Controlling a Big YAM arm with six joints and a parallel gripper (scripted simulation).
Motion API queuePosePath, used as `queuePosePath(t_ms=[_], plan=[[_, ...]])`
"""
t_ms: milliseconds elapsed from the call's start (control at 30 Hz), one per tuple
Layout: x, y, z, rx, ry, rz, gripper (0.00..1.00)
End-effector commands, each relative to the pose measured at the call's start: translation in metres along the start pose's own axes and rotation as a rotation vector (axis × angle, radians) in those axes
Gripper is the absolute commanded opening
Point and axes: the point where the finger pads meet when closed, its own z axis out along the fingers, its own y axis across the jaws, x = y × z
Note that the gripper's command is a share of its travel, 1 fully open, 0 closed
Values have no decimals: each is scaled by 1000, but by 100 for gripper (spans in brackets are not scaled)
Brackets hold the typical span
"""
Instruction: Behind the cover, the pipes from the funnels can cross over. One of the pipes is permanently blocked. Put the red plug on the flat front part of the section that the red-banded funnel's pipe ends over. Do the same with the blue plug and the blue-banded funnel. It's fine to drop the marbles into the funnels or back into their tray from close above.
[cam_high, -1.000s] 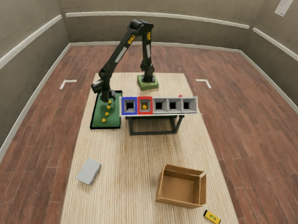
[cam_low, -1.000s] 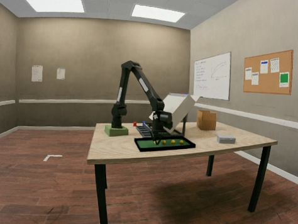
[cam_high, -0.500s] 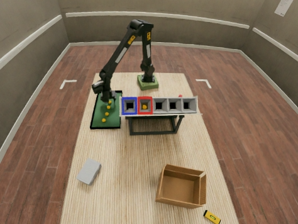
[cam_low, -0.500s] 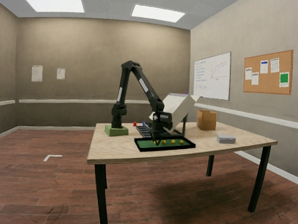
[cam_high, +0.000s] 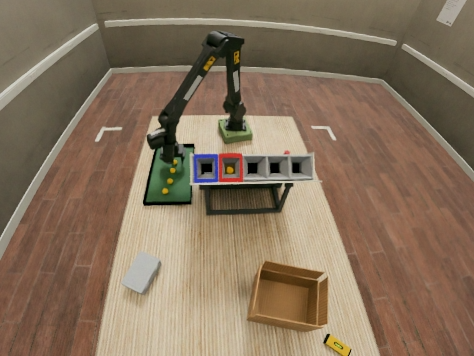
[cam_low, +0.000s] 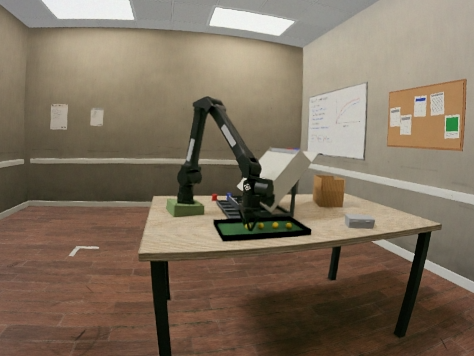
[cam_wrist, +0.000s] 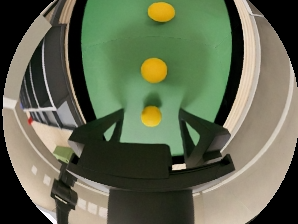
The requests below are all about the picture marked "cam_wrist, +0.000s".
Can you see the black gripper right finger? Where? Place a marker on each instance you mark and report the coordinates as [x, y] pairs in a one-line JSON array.
[[213, 137]]

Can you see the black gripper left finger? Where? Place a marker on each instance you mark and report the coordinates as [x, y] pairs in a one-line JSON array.
[[96, 128]]

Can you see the yellow ball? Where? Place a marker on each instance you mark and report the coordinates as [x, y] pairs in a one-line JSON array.
[[151, 116], [161, 12], [153, 70]]

